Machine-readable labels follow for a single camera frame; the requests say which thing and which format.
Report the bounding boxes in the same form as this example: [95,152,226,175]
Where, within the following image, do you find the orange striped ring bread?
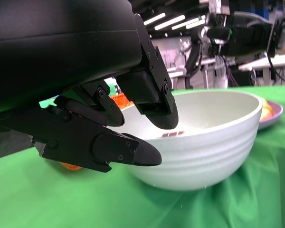
[260,98,275,122]

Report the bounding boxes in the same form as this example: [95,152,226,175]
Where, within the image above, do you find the green tablecloth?
[0,85,285,228]

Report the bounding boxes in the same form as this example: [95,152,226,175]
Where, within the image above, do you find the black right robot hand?
[206,11,280,57]

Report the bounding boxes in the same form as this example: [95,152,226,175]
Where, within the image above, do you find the lavender round plate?
[257,99,284,131]

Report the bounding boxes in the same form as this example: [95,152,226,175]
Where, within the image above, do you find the grey-green round bowl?
[106,91,264,192]

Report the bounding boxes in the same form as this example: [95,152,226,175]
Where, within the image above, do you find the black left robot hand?
[0,0,180,174]

